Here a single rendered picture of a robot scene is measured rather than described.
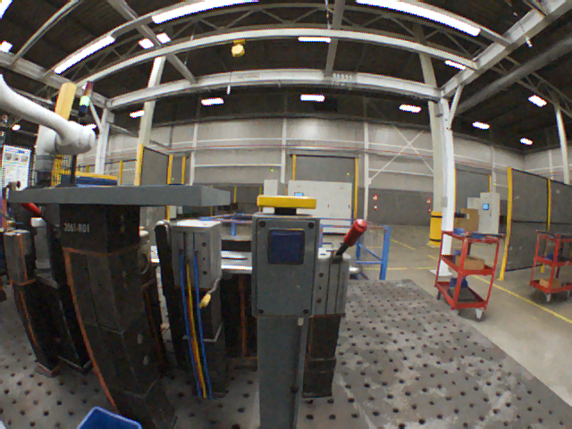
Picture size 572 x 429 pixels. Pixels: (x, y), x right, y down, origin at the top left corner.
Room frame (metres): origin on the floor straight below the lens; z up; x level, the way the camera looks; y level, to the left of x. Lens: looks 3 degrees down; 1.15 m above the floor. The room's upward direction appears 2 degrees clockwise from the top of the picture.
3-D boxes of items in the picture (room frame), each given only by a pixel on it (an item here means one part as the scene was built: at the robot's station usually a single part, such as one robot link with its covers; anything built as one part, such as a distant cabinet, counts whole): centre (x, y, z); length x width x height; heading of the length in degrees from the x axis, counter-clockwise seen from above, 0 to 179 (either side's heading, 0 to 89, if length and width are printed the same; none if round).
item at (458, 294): (1.90, -2.04, 0.49); 0.81 x 0.47 x 0.97; 160
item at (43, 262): (0.35, 0.60, 0.94); 0.18 x 0.13 x 0.49; 94
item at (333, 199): (8.53, -1.26, 1.22); 2.40 x 0.54 x 2.45; 86
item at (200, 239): (0.41, 0.17, 0.90); 0.13 x 0.10 x 0.41; 4
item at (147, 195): (0.24, 0.26, 1.16); 0.37 x 0.14 x 0.02; 94
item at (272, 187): (9.58, 0.47, 1.22); 2.40 x 0.54 x 2.45; 172
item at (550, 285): (1.45, -3.83, 0.49); 0.81 x 0.46 x 0.97; 74
